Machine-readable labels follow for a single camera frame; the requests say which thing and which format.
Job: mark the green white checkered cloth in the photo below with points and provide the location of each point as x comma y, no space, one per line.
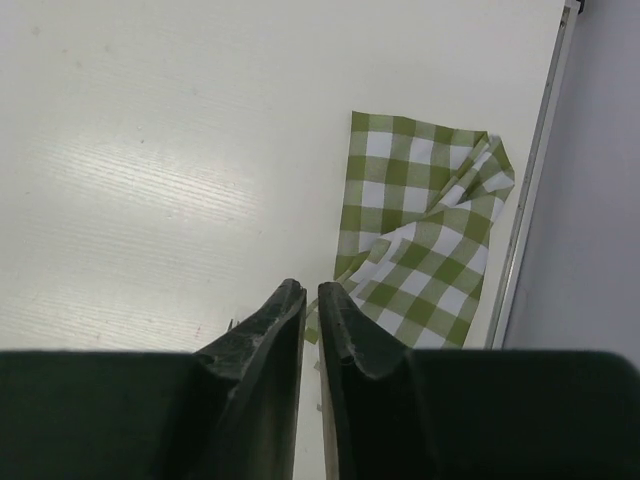
419,204

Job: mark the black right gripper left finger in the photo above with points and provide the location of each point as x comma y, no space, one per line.
248,396

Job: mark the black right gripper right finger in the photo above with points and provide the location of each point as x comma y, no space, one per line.
374,420

